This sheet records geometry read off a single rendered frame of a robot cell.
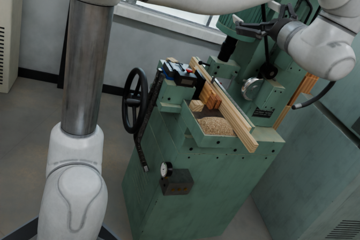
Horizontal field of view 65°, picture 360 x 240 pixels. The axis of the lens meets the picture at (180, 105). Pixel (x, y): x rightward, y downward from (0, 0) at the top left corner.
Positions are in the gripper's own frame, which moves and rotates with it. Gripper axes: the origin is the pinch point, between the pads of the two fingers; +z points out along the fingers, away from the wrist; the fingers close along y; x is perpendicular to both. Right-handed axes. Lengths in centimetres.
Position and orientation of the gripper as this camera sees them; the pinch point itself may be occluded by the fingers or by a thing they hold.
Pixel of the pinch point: (252, 11)
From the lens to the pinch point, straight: 105.3
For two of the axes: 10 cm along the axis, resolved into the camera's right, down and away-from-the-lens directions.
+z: -3.3, -5.8, 7.5
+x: -2.8, -7.0, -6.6
